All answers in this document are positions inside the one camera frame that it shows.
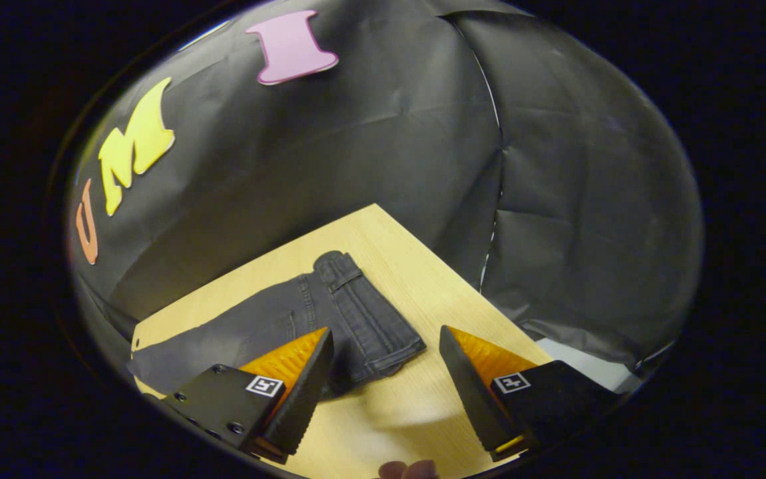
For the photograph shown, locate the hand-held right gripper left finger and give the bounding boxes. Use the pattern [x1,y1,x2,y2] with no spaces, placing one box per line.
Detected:
[159,327,335,465]

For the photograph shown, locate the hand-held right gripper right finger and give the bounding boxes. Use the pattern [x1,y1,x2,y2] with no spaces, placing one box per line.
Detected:
[439,325,621,462]

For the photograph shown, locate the dark grey jeans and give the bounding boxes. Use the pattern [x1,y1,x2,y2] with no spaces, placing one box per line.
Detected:
[126,250,428,400]

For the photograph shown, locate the black backdrop cloth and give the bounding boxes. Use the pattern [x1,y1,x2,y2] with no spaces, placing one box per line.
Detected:
[67,0,704,375]

